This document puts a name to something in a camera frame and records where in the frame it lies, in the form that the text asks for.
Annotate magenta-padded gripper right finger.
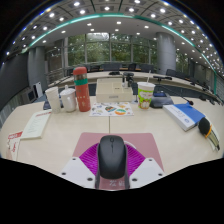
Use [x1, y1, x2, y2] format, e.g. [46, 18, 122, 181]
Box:
[123, 143, 167, 190]

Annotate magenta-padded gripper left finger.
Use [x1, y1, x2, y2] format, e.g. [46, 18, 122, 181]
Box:
[59, 142, 101, 190]

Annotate black computer mouse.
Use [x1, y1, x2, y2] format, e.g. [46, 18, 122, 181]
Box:
[96, 134, 128, 180]

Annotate pink printed mouse pad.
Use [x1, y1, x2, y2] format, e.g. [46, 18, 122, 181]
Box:
[72, 131, 165, 191]

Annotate colourful sticker sheet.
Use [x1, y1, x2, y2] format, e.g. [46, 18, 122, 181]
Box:
[88, 101, 135, 118]

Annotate white lidded mug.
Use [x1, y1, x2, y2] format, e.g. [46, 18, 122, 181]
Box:
[59, 84, 78, 113]

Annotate white paper booklet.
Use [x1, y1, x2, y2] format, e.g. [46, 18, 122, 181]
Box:
[20, 109, 53, 140]

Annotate blue and white book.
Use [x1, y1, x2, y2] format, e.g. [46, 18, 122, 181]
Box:
[162, 102, 207, 132]

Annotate green and white drink cup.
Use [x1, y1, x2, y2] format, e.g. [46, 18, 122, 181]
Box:
[136, 69, 156, 110]

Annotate black desk conference unit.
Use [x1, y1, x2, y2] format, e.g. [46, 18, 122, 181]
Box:
[149, 92, 175, 109]
[42, 99, 52, 111]

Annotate red bottle with green band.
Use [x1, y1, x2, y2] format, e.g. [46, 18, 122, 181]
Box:
[72, 66, 92, 113]

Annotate white paper cup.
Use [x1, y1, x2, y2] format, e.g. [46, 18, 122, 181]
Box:
[44, 86, 62, 114]

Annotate cream cardboard box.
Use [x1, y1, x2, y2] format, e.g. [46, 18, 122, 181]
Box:
[95, 78, 134, 104]

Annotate red and white magazine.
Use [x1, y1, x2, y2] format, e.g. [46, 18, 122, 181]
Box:
[6, 130, 24, 162]

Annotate black and yellow microphone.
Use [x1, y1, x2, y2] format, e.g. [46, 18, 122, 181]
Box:
[197, 116, 222, 152]

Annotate black office chairs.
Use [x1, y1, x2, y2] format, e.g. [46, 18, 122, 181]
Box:
[66, 62, 218, 93]

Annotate ceiling lights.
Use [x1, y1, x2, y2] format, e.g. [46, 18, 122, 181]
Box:
[4, 0, 224, 73]

